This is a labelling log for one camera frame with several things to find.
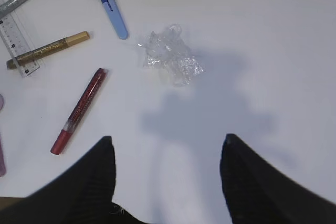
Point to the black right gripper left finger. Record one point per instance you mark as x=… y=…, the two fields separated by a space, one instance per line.
x=82 y=194

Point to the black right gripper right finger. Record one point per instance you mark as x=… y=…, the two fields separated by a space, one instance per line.
x=256 y=192

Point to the clear plastic sheet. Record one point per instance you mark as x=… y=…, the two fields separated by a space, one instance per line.
x=167 y=52

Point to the red glitter marker pen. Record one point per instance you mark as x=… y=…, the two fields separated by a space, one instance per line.
x=79 y=111

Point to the gold glitter marker pen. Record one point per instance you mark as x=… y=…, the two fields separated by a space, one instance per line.
x=51 y=48

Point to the clear plastic ruler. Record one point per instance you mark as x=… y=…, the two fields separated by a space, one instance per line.
x=14 y=37

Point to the pink safety scissors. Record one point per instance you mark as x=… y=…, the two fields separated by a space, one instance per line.
x=2 y=162

